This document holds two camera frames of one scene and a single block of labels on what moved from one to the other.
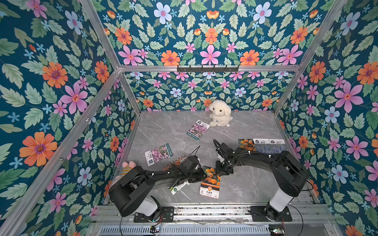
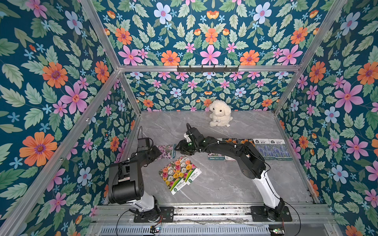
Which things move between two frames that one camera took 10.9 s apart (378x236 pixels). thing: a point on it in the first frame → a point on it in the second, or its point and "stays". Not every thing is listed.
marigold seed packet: x=210 y=183 → x=233 y=140
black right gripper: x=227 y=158 → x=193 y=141
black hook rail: x=207 y=69 stays
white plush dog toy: x=220 y=113 stays
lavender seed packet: x=262 y=145 stays
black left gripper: x=201 y=177 → x=157 y=151
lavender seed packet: x=277 y=145 stays
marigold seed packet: x=248 y=144 stays
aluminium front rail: x=305 y=213 stays
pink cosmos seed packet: x=198 y=129 → x=216 y=157
